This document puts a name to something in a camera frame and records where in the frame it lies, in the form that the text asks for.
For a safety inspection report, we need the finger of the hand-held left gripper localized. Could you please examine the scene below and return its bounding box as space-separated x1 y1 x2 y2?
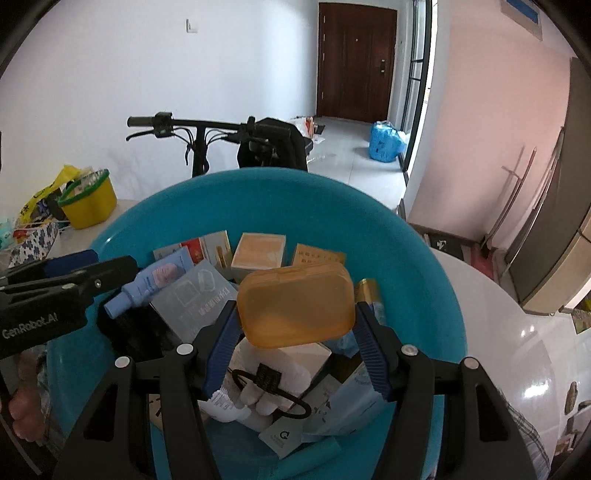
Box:
0 256 140 304
0 250 100 289

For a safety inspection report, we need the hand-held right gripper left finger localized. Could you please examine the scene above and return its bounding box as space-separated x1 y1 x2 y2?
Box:
53 300 241 480

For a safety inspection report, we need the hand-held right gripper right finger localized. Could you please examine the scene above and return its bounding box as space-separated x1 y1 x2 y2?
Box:
355 302 550 480

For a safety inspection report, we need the light blue spray bottle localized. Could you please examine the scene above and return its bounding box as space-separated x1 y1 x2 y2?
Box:
104 251 195 319

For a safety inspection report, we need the light blue pouch packet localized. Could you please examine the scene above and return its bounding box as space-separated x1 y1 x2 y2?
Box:
305 360 389 437

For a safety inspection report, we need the translucent mask packet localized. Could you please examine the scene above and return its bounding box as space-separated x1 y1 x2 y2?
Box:
150 261 239 342

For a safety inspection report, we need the orange translucent plastic box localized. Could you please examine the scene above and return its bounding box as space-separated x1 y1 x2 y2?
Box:
236 264 356 348

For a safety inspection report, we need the teal plastic basin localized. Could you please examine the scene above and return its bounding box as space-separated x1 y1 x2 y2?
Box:
46 167 467 480

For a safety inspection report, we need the person's left hand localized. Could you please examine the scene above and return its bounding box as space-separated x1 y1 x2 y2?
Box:
0 347 53 444

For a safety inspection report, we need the yellow container with green rim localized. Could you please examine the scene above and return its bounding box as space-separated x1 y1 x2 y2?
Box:
58 168 118 230

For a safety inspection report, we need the gold metal tube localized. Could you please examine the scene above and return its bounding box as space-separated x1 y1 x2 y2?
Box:
355 278 387 324

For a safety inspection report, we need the black fuzzy item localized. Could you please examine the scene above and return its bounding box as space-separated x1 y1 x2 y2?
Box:
97 305 185 365

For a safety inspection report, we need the yellow plastic bag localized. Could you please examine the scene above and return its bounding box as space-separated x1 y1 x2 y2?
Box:
18 165 77 222

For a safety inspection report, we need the white and red box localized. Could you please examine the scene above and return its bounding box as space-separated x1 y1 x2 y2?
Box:
152 237 206 269

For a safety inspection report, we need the white glove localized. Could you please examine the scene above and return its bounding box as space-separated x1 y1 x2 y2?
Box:
198 351 315 432

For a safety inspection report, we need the white and gold box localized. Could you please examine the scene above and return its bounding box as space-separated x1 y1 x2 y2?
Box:
203 230 234 278

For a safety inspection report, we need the cream square box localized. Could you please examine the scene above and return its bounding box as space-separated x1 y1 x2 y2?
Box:
231 232 287 282

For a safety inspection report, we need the white logo card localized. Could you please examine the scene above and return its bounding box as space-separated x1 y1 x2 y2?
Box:
259 418 308 459

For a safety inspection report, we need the gold printed card box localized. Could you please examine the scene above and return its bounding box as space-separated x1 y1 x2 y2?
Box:
291 244 347 268

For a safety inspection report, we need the black bicycle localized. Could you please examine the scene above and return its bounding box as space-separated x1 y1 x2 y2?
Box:
126 111 315 178

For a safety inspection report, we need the blue plaid cloth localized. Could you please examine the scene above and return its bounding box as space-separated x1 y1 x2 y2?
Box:
34 346 552 480

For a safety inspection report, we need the blue plastic bag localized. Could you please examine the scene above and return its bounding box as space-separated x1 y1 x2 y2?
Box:
369 121 409 163

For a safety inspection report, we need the metal folding rack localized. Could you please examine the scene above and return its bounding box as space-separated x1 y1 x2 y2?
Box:
482 134 566 259

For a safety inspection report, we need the black-framed glass door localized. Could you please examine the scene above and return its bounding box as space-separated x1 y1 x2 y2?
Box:
399 0 439 185

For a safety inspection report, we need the brown wooden door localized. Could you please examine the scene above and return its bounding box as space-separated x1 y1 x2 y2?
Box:
316 2 398 123

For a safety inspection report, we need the black hair tie with tag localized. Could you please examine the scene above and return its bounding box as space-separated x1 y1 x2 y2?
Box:
228 364 311 421

